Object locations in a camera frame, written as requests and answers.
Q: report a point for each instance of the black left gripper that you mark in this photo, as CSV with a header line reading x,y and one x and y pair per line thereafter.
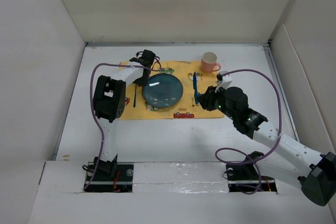
x,y
142,82

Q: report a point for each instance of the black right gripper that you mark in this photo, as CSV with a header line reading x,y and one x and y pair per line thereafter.
x,y
206,99

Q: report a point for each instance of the dark teal ceramic plate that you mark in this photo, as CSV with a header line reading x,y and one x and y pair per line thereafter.
x,y
162,91

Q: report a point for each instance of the blue metal knife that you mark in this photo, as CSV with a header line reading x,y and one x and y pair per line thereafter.
x,y
196,93

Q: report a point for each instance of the blue metal fork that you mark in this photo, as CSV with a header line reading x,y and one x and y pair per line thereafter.
x,y
135,96

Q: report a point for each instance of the pink ceramic mug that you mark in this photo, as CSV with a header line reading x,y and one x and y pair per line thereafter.
x,y
209,63

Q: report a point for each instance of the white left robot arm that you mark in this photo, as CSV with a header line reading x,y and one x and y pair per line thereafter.
x,y
108,97

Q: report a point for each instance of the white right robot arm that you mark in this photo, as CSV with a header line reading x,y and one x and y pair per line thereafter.
x,y
316,170

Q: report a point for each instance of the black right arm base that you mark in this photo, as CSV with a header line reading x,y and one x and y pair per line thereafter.
x,y
245,179

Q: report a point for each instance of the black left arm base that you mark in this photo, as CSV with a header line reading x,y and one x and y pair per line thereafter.
x,y
110,177

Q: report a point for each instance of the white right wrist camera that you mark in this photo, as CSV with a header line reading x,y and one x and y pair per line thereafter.
x,y
223,81

